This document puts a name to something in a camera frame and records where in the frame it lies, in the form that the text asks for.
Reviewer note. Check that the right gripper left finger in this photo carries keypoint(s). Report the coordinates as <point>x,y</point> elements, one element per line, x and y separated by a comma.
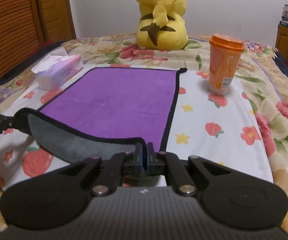
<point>114,170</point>

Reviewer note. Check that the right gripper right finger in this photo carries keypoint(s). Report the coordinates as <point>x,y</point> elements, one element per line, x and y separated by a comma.
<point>172,168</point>

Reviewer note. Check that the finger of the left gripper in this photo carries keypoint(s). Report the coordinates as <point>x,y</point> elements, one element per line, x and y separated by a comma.
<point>18,122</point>

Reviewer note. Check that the purple and grey towel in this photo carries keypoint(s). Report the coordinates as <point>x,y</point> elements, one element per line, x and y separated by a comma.
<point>106,111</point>

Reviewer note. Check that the white strawberry print cloth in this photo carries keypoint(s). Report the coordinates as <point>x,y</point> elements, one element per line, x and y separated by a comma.
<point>222,129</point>

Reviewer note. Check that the pink tissue box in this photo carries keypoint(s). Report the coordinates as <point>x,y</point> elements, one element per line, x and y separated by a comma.
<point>56,68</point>

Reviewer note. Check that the wooden slatted wardrobe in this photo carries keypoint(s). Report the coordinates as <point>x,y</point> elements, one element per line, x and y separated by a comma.
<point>20,32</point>

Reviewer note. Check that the wooden door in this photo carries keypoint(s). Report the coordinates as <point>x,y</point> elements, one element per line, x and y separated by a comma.
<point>56,20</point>

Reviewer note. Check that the orange lidded cup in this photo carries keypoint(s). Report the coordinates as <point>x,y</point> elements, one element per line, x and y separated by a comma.
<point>225,53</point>

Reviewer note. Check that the floral bed quilt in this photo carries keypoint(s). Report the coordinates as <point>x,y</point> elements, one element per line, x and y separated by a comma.
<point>265,87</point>

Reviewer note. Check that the yellow Pikachu plush toy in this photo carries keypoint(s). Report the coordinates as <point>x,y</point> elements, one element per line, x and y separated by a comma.
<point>161,25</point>

